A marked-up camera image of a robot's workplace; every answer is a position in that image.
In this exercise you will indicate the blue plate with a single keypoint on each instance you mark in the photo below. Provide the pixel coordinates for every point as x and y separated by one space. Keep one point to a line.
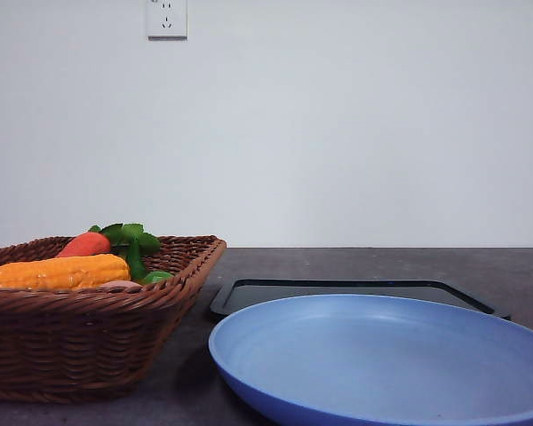
361 360

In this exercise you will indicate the brown egg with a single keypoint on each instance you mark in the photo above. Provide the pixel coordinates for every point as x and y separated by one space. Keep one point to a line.
114 284

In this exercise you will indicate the brown wicker basket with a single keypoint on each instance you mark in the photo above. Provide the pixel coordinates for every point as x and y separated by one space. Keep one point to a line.
101 343

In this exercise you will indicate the black tray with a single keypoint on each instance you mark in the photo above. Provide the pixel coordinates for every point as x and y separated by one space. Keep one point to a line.
241 292

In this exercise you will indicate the green toy pepper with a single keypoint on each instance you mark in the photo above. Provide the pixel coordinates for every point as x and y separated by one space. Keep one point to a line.
157 276

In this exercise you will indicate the green leafy toy vegetable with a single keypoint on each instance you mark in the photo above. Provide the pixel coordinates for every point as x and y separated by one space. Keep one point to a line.
132 241

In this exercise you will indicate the orange toy carrot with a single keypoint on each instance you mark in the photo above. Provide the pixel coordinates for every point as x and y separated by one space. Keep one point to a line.
88 243

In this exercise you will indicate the yellow toy corn cob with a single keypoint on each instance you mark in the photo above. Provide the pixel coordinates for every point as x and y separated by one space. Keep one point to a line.
64 273

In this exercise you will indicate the white wall socket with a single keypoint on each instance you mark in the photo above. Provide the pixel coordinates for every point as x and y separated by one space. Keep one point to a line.
166 20

